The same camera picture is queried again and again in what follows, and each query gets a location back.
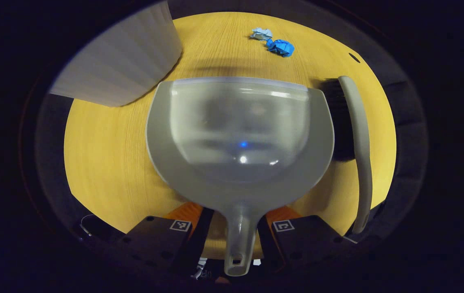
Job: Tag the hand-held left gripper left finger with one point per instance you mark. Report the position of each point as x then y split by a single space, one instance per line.
191 248

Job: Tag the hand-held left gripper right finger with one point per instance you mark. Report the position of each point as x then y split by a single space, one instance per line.
270 244

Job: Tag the white plastic dustpan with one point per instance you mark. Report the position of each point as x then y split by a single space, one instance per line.
240 122

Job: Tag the small white broom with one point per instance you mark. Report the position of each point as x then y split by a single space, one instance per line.
360 134

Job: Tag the blue paper ball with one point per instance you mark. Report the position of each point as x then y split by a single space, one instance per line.
281 47

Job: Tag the white ribbed garbage bin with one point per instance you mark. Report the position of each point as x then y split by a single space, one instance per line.
122 61

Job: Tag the pale blue paper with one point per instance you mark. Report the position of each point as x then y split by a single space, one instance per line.
261 34

